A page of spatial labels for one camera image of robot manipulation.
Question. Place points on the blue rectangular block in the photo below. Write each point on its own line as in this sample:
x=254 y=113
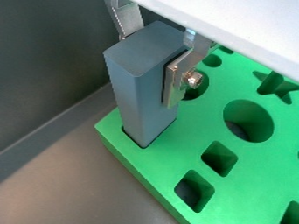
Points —
x=135 y=65

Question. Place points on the green foam shape board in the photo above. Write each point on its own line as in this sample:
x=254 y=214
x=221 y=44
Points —
x=223 y=166

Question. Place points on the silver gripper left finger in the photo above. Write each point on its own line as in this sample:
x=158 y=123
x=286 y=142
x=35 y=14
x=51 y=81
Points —
x=126 y=16

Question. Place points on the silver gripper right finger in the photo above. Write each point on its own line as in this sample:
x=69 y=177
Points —
x=181 y=74

